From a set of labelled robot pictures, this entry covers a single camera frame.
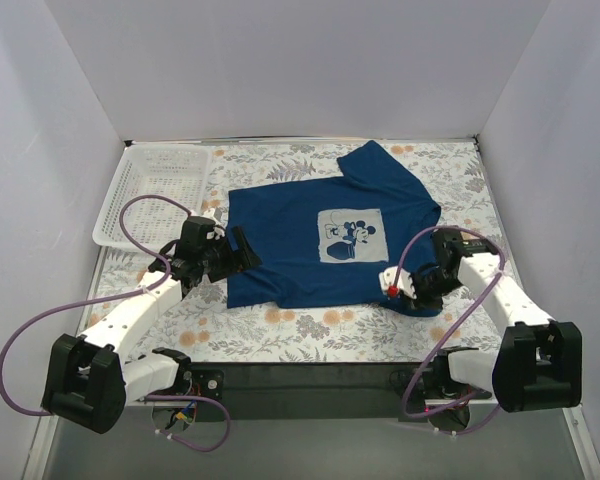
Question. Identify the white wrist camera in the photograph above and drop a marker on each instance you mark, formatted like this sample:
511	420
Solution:
395	281
207	227

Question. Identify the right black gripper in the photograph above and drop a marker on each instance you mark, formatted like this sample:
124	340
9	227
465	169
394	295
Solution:
421	288

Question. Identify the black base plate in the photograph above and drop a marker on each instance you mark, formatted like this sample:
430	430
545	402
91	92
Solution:
305	390

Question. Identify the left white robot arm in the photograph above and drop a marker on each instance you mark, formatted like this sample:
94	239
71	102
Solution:
91	377

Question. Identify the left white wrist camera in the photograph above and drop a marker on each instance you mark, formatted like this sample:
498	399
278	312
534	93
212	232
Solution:
207	227

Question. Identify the white plastic basket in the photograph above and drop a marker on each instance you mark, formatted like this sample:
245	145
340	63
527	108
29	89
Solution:
175	171

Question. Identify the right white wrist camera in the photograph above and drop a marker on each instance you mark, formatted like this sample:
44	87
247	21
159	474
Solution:
395	281

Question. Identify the floral table mat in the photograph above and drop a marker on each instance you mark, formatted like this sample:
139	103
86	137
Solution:
203	327

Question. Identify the blue t shirt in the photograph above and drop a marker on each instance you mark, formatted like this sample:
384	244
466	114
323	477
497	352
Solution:
324	242

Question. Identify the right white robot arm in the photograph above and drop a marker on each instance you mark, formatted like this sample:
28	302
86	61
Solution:
538	364

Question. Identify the aluminium frame rail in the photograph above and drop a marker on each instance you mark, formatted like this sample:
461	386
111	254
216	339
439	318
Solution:
551	444

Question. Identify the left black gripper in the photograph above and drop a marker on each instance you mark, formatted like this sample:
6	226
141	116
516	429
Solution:
230	256

